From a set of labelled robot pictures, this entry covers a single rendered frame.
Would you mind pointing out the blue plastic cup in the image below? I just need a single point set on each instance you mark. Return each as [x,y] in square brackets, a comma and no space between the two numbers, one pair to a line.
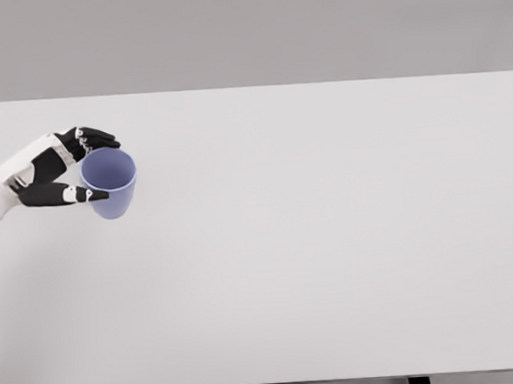
[117,200]

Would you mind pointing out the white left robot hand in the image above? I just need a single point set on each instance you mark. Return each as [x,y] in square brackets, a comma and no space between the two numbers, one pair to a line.
[45,163]

